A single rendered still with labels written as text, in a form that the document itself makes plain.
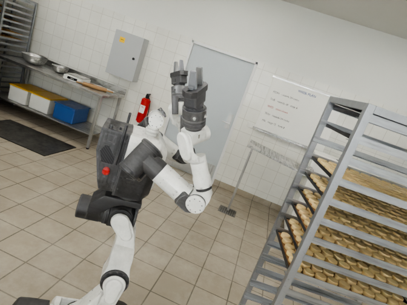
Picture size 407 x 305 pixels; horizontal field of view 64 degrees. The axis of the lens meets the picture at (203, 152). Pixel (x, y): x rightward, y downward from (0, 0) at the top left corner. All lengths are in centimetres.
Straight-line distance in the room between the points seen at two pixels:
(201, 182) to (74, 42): 523
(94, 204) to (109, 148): 29
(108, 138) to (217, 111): 396
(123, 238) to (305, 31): 428
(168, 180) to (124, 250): 55
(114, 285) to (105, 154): 68
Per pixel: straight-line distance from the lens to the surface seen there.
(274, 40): 522
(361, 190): 145
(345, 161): 136
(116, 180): 148
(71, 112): 552
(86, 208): 161
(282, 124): 517
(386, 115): 138
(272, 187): 538
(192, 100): 111
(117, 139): 143
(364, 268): 172
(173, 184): 127
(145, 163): 127
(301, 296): 162
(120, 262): 175
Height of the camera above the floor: 174
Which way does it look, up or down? 14 degrees down
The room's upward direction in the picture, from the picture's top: 20 degrees clockwise
